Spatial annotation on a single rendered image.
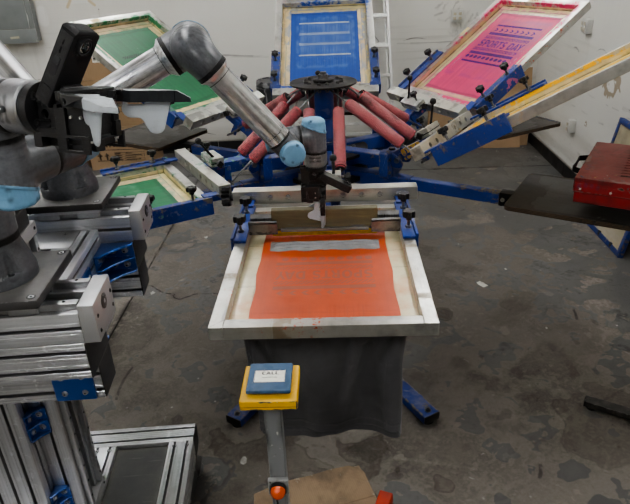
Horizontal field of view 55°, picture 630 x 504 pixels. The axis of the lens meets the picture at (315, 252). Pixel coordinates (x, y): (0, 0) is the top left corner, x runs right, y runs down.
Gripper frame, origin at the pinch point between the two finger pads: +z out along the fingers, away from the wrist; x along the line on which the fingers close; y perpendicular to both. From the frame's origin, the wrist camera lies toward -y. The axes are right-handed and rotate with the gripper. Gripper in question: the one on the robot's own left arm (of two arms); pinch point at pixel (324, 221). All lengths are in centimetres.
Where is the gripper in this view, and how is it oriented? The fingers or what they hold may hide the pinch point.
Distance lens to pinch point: 204.9
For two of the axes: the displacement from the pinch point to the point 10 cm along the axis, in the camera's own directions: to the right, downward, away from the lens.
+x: -0.2, 4.5, -8.9
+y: -10.0, 0.3, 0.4
